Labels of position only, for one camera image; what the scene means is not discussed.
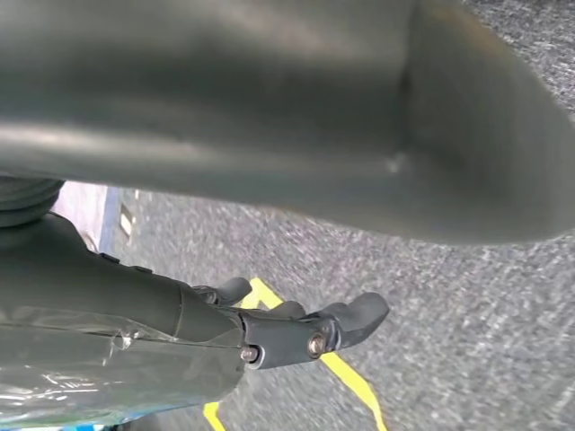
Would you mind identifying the steel floor socket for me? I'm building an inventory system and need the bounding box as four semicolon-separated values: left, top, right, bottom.
119;202;135;239

